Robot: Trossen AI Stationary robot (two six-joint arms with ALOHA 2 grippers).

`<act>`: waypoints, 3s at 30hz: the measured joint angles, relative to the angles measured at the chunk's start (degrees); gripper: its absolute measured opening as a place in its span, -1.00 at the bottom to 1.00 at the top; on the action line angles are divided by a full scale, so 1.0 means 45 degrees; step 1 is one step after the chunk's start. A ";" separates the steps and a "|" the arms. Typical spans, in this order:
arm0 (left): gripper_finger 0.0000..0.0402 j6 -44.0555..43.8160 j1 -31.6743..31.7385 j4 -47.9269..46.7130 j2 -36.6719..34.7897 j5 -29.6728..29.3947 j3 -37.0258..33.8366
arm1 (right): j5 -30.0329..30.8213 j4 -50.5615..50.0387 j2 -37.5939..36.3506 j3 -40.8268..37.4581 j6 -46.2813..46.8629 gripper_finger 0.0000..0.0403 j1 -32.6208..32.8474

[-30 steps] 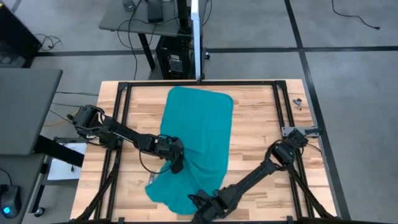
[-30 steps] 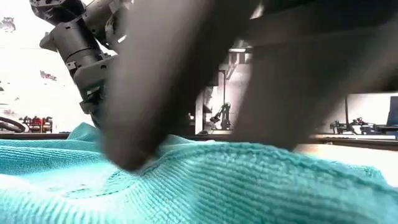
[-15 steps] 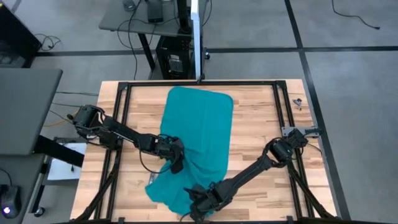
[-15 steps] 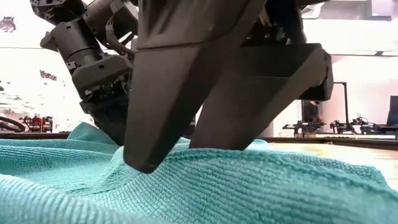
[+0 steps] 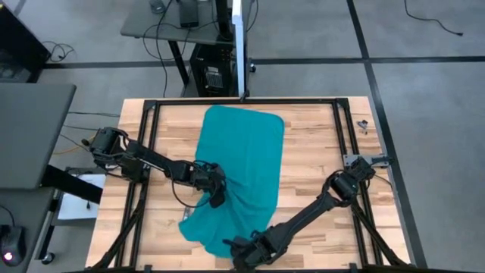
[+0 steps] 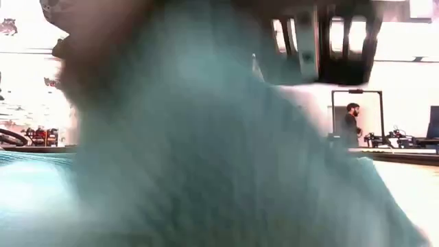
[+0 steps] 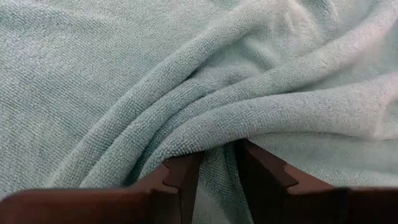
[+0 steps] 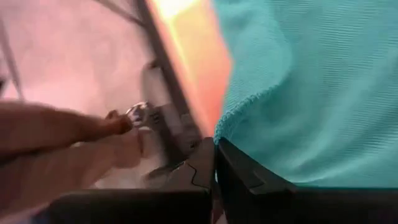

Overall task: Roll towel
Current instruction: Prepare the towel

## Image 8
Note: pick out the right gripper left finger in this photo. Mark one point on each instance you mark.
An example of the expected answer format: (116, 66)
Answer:
(155, 208)

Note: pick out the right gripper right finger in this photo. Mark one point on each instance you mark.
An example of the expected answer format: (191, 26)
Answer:
(280, 205)

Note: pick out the teal microfibre towel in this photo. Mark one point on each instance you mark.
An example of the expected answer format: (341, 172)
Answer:
(311, 93)

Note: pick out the person's hand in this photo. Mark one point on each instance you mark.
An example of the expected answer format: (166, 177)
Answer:
(46, 130)

